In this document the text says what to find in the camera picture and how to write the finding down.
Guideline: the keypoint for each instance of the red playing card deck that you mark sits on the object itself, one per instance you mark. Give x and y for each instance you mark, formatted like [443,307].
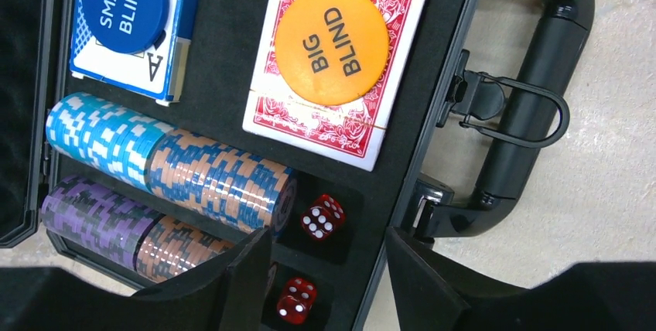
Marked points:
[351,133]

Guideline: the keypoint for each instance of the black poker set case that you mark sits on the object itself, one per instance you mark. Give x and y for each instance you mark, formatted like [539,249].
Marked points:
[35,40]

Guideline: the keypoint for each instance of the light blue chip stack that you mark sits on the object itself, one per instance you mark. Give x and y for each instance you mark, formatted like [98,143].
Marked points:
[105,135]

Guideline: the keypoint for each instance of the blue playing card deck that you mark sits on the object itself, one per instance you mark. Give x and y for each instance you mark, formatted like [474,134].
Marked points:
[157,72]

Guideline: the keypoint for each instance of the red die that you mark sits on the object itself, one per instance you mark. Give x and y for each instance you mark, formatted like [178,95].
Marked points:
[323,218]
[296,300]

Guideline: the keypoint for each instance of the blue tan chip stack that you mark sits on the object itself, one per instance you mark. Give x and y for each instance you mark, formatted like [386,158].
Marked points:
[221,182]

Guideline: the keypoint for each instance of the orange dealer button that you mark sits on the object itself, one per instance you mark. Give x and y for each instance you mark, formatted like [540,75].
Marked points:
[331,52]

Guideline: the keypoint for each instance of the blue small blind button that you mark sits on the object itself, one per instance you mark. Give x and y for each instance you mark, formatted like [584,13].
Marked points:
[126,26]

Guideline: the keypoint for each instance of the purple chip stack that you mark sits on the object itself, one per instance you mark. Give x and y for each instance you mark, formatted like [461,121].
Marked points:
[99,219]

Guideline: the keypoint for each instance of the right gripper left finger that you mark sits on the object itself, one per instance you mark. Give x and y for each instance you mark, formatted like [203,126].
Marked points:
[225,293]

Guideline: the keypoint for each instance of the brown black chip stack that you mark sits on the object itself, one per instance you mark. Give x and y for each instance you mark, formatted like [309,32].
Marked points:
[173,247]

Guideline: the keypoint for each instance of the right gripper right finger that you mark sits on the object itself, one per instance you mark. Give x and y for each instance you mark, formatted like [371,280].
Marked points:
[433,292]

